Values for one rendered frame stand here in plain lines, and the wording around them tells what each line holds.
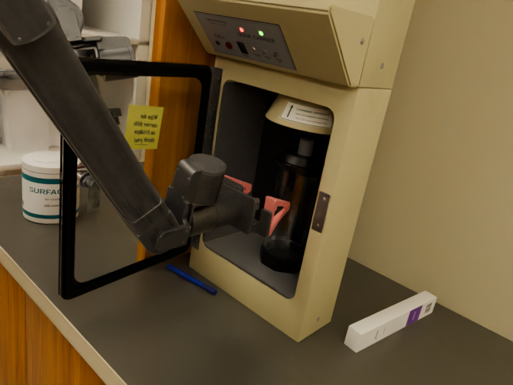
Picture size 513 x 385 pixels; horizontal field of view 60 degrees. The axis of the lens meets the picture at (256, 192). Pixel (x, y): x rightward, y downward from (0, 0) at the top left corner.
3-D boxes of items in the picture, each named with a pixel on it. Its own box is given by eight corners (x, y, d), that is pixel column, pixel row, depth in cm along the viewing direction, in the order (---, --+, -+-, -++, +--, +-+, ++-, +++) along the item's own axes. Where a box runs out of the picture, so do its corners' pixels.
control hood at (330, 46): (214, 53, 86) (222, -2, 83) (359, 88, 67) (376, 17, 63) (166, 48, 78) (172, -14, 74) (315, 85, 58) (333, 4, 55)
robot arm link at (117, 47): (50, 19, 78) (50, 5, 70) (117, 14, 82) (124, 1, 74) (68, 88, 80) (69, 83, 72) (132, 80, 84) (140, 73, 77)
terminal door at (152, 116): (189, 250, 98) (213, 65, 85) (60, 303, 74) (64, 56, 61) (186, 249, 99) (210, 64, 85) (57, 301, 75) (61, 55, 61)
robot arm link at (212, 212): (162, 226, 71) (184, 247, 68) (170, 189, 68) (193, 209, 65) (196, 217, 76) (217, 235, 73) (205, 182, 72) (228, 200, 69)
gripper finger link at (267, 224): (272, 179, 82) (235, 187, 75) (302, 192, 78) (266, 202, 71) (266, 212, 84) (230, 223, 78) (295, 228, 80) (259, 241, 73)
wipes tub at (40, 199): (63, 200, 124) (65, 148, 119) (87, 218, 116) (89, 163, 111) (14, 208, 114) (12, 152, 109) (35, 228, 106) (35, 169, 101)
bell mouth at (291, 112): (301, 111, 97) (307, 86, 96) (372, 133, 87) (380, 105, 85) (246, 113, 85) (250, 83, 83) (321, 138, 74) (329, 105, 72)
